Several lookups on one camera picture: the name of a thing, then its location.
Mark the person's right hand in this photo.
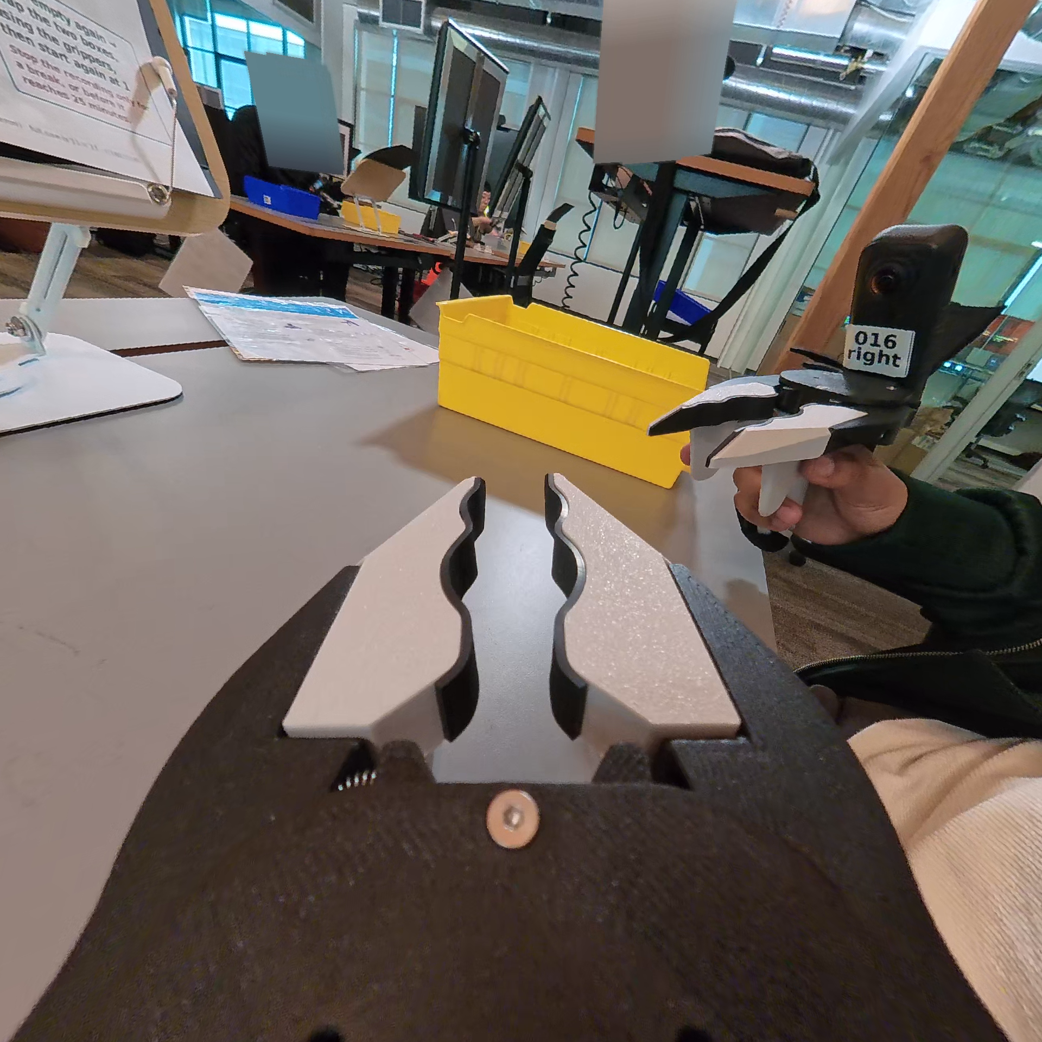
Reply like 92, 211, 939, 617
733, 448, 908, 547

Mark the computer monitor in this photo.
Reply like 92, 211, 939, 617
409, 18, 511, 214
487, 96, 552, 217

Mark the blue-striped clear plastic bag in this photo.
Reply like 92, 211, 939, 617
183, 285, 442, 374

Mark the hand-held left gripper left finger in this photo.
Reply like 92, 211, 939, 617
282, 476, 488, 748

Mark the instruction sheet on stand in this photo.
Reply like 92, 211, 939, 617
0, 0, 233, 239

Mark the printed instruction sheet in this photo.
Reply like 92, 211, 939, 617
0, 0, 217, 199

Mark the grey flat board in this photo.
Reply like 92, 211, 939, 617
157, 230, 255, 300

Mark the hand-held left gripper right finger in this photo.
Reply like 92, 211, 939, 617
544, 474, 744, 748

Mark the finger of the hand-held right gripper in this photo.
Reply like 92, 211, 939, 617
649, 378, 784, 438
707, 405, 871, 472

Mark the person's right forearm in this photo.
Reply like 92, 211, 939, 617
790, 472, 1042, 628

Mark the wooden workbench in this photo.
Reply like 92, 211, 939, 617
228, 195, 567, 327

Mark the black backpack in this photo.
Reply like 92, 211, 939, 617
712, 126, 821, 188

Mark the blue plastic bin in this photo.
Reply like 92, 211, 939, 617
651, 279, 711, 320
242, 173, 324, 223

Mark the yellow plastic bin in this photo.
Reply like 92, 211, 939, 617
339, 199, 402, 237
435, 295, 711, 491

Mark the dark green zip jacket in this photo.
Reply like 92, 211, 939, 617
798, 627, 1042, 738

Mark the grey desk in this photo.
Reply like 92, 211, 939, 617
0, 297, 770, 1042

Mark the cream ribbed sweater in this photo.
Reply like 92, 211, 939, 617
847, 716, 1042, 1042

